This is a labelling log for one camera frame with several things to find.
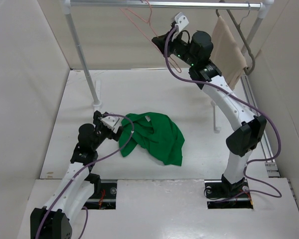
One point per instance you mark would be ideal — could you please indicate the aluminium rail right side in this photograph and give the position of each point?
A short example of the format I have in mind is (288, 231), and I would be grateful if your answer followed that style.
(258, 125)

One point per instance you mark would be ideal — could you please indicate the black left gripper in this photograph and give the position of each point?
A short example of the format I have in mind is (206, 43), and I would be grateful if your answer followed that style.
(111, 135)

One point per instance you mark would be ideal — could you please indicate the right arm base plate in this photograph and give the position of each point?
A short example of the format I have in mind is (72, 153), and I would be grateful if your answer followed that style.
(218, 196)

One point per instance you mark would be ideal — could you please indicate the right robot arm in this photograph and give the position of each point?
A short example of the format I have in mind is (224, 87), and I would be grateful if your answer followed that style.
(247, 127)

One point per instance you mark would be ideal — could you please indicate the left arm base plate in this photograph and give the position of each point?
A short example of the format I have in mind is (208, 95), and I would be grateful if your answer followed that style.
(105, 197)

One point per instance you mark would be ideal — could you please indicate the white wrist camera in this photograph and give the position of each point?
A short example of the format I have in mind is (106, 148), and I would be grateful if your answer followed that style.
(111, 122)
(180, 22)

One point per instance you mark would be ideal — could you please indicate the grey plastic hanger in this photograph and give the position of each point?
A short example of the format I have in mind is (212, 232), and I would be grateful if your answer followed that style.
(250, 69)

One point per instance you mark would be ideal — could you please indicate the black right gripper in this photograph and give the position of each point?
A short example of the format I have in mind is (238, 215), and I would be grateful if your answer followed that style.
(170, 43)

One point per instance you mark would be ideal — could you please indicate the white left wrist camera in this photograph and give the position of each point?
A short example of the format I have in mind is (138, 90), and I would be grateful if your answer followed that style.
(111, 122)

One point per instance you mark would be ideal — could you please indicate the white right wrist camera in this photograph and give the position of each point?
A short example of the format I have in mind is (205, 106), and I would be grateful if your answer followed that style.
(180, 22)

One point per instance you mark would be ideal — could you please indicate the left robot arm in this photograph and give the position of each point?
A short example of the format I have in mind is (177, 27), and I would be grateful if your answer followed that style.
(55, 219)

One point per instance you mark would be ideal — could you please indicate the green t-shirt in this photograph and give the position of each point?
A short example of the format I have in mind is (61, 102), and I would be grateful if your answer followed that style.
(156, 133)

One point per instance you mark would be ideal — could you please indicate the beige garment on hanger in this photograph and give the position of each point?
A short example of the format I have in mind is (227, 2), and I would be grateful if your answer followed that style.
(226, 54)

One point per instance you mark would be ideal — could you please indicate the pink wire hanger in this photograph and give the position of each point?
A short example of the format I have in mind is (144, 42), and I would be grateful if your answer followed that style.
(127, 11)

